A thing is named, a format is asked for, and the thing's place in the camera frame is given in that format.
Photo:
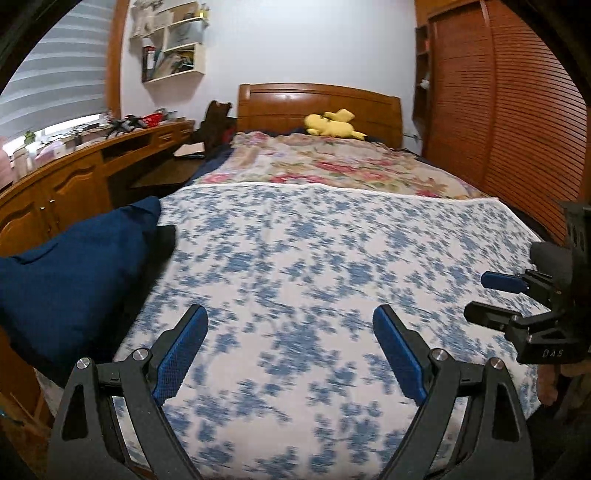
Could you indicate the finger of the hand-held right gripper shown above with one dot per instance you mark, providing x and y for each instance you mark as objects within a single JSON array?
[
  {"x": 501, "y": 280},
  {"x": 489, "y": 314}
]

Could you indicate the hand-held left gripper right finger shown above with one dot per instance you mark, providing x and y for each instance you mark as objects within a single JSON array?
[{"x": 401, "y": 355}]

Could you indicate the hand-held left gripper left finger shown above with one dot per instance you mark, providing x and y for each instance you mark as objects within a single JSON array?
[{"x": 178, "y": 360}]

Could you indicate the navy blue suit jacket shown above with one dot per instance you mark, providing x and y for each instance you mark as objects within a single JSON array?
[{"x": 69, "y": 286}]

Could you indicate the person's right hand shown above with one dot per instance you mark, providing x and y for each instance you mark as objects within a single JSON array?
[{"x": 547, "y": 383}]

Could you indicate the dark grey garment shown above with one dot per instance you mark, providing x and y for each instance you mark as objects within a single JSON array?
[{"x": 549, "y": 258}]

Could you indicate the black folded garment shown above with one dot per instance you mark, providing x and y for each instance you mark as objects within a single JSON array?
[{"x": 164, "y": 240}]

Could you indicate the blue floral bed sheet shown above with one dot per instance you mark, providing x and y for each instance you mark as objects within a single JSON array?
[{"x": 300, "y": 258}]

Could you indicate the wooden louvered wardrobe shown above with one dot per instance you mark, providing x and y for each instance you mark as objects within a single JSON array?
[{"x": 531, "y": 115}]

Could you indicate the wooden desk with cabinets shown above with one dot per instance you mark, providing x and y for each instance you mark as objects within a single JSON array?
[{"x": 69, "y": 184}]

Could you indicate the red floral quilt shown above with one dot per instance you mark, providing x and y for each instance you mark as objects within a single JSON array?
[{"x": 323, "y": 161}]

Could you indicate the yellow plush toy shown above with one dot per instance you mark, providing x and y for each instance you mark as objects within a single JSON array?
[{"x": 328, "y": 124}]

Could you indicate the black device on desk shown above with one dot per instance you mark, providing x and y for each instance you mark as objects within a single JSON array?
[{"x": 127, "y": 124}]

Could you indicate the red basket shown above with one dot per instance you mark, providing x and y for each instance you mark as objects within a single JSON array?
[{"x": 153, "y": 119}]

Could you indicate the pink box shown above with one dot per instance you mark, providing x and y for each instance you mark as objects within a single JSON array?
[{"x": 48, "y": 154}]

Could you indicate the wooden bed headboard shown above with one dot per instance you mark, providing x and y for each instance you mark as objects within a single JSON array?
[{"x": 277, "y": 106}]

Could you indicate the row of books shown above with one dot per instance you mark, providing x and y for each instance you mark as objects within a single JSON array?
[{"x": 166, "y": 64}]

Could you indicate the grey striped window blind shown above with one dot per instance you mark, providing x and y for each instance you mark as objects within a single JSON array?
[{"x": 55, "y": 83}]

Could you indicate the white paper bag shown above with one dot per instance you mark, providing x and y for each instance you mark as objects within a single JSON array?
[{"x": 189, "y": 34}]

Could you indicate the white hanging cloth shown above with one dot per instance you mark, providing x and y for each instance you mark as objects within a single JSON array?
[{"x": 143, "y": 18}]

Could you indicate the white wall shelf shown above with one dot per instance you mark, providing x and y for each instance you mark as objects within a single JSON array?
[{"x": 198, "y": 57}]

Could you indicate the wooden window frame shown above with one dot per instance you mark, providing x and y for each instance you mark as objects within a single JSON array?
[{"x": 115, "y": 60}]

